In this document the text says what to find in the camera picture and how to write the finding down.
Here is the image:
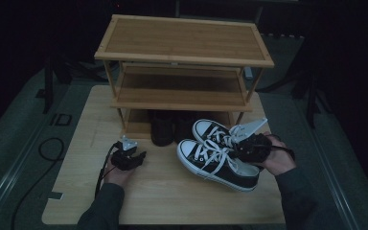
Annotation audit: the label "right hand-held gripper cable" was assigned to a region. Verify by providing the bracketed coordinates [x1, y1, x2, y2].
[266, 133, 297, 161]

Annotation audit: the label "person's right hand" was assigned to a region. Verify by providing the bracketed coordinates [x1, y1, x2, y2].
[257, 132, 296, 176]

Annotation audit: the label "black canvas sneaker white laces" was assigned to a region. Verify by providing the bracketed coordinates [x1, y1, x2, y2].
[191, 118, 247, 151]
[176, 138, 262, 193]

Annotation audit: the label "black metal stand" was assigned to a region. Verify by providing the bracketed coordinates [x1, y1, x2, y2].
[36, 56, 73, 115]
[291, 41, 334, 129]

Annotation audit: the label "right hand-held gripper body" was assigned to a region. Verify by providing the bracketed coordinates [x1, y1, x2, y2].
[233, 118, 273, 164]

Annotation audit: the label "black lace-up shoe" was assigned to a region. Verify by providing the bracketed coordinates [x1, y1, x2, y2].
[174, 109, 199, 145]
[149, 109, 175, 148]

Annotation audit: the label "person's left hand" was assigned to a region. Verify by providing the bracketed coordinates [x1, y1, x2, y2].
[103, 159, 135, 187]

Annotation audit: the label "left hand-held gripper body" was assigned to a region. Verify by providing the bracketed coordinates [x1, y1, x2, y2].
[109, 135, 139, 173]

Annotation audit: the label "hand-held gripper cable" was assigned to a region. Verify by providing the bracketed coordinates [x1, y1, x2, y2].
[266, 133, 297, 161]
[94, 142, 123, 199]

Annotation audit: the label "black cable on floor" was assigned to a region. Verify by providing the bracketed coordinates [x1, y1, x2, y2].
[11, 137, 66, 230]

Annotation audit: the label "left hand-held gripper cable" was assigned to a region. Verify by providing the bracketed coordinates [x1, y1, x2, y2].
[94, 142, 123, 199]

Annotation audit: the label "wooden three-tier shoe rack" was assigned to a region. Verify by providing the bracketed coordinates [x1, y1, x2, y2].
[94, 13, 276, 142]

